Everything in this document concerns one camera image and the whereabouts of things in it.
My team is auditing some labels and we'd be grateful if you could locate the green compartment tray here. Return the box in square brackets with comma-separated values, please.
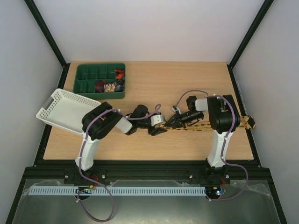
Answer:
[73, 63, 126, 100]

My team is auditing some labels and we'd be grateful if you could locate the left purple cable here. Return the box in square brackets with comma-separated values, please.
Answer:
[78, 103, 162, 221]

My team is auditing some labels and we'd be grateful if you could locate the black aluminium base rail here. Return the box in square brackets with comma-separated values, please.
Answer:
[21, 161, 273, 186]

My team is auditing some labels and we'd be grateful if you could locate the white perforated plastic basket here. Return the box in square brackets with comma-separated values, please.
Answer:
[36, 89, 101, 136]

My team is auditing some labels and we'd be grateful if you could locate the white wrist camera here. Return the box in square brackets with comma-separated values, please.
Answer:
[150, 113, 165, 126]
[172, 106, 180, 113]

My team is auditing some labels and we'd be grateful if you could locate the colourful patterned rolled tie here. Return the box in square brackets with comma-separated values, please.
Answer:
[104, 82, 116, 92]

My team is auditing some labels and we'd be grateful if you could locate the light blue cable duct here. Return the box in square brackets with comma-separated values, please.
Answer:
[28, 186, 206, 196]

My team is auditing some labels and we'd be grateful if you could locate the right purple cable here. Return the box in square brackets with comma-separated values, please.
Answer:
[172, 89, 249, 202]

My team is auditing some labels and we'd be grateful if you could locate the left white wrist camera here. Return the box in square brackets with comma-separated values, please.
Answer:
[150, 113, 165, 126]

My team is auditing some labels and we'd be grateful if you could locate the purple cable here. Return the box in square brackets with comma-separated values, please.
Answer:
[172, 89, 249, 202]
[78, 103, 162, 221]

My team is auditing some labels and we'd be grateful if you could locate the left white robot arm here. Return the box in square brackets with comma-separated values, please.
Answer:
[75, 102, 165, 171]

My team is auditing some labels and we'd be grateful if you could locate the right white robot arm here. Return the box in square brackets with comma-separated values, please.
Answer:
[165, 95, 241, 183]

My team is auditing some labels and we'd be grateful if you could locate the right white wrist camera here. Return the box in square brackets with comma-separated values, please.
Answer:
[172, 106, 180, 113]

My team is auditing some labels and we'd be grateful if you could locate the red orange rolled tie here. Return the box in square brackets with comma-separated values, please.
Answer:
[114, 69, 125, 79]

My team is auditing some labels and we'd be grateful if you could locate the dark red rolled tie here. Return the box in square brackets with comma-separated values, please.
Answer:
[95, 80, 106, 92]

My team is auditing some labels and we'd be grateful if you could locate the yellow leopard print tie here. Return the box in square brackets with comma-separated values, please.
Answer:
[159, 116, 256, 131]

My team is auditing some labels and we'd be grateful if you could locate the blue patterned rolled tie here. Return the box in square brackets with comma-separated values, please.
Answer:
[115, 79, 125, 92]

